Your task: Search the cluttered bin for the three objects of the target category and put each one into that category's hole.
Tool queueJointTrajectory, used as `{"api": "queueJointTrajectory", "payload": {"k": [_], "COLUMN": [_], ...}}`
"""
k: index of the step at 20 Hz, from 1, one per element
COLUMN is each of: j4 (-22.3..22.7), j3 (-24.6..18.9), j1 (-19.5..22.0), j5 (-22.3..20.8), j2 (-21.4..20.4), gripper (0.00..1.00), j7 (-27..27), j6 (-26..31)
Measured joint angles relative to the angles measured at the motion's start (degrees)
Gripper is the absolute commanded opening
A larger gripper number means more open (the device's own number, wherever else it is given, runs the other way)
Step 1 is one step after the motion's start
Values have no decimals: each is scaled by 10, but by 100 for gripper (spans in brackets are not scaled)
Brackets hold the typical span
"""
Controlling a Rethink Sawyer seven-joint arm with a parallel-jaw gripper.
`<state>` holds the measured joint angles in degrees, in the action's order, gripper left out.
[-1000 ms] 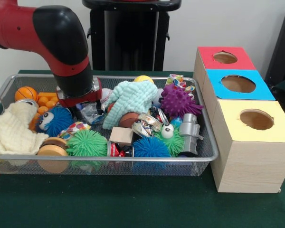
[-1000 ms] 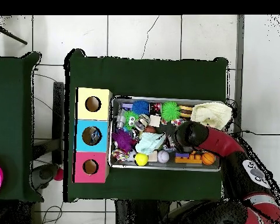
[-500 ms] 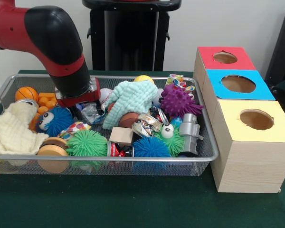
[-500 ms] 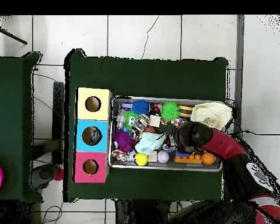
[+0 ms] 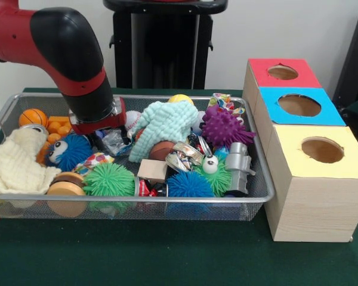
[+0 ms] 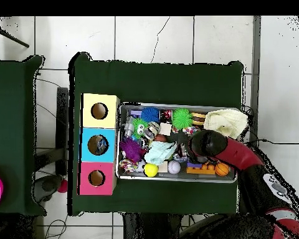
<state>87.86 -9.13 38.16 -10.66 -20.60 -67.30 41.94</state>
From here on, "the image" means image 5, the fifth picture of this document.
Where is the white baseball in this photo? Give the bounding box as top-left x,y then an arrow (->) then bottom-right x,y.
125,110 -> 143,130

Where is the small orange basketball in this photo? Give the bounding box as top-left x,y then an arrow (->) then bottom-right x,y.
18,108 -> 50,128

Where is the mint green knitted cloth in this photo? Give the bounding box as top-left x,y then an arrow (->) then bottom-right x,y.
128,101 -> 199,163

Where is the wooden three-hole box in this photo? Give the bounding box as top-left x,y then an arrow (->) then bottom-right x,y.
242,58 -> 358,243

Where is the purple spiky ball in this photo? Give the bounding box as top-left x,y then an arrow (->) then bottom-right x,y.
202,104 -> 257,147

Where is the silver mesh bin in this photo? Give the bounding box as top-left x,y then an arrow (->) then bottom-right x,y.
0,92 -> 276,222

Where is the green spiky toy with eyes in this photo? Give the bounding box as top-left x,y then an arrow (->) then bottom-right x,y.
193,154 -> 232,197
82,163 -> 137,197

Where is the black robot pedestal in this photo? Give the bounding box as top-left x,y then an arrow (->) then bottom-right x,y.
103,0 -> 229,89

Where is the silver toy robot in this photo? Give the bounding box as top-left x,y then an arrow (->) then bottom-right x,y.
225,142 -> 257,197

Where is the blue spiky ball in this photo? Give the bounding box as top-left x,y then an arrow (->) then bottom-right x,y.
44,133 -> 93,173
166,170 -> 215,198

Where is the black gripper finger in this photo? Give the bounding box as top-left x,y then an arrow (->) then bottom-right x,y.
89,133 -> 107,153
121,125 -> 132,144

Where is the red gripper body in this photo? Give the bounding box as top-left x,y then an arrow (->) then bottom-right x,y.
69,98 -> 127,135

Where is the cream knitted cloth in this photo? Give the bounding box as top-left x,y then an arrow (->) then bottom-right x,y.
0,128 -> 62,194

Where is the clear plastic bottle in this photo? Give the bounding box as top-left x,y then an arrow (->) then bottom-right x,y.
101,130 -> 135,157

